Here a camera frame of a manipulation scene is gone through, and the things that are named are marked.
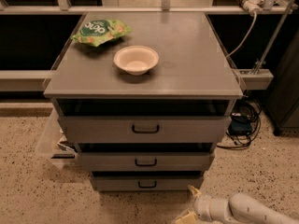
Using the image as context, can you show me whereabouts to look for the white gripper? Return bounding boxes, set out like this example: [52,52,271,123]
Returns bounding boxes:
[174,185,232,224]

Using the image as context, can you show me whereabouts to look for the grey bottom drawer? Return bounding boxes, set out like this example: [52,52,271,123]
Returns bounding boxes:
[91,176,204,191]

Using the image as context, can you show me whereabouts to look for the grey drawer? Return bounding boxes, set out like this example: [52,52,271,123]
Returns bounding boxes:
[91,176,204,191]
[58,117,231,143]
[78,152,214,172]

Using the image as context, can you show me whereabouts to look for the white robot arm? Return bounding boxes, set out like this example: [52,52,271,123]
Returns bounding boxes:
[173,185,299,224]

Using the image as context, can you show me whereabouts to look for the grey drawer cabinet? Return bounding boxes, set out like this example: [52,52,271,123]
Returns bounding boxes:
[44,12,242,180]

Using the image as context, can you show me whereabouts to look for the grey middle drawer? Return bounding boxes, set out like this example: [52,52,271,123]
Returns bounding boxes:
[78,152,214,172]

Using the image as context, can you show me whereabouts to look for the grey top drawer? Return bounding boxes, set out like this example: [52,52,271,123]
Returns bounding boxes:
[58,117,231,143]

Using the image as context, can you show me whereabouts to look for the blue power adapter box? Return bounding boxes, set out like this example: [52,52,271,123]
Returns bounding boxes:
[228,116,252,136]

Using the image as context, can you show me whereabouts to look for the dark grey side cabinet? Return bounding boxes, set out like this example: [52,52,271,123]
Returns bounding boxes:
[264,31,299,136]

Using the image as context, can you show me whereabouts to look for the beige paper bowl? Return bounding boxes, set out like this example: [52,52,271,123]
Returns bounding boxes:
[113,46,159,76]

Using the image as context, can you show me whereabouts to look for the green snack bag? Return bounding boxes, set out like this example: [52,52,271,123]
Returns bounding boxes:
[72,19,132,47]

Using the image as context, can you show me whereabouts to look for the white power strip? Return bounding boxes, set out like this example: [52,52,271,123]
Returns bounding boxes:
[236,0,264,16]

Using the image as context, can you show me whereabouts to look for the metal diagonal strut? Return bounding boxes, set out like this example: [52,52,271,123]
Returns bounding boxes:
[251,0,295,75]

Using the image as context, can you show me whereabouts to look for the black cable bundle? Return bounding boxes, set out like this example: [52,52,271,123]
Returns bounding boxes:
[216,99,263,151]

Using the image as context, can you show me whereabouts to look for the white power cable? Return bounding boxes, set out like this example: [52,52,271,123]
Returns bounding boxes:
[225,11,258,60]

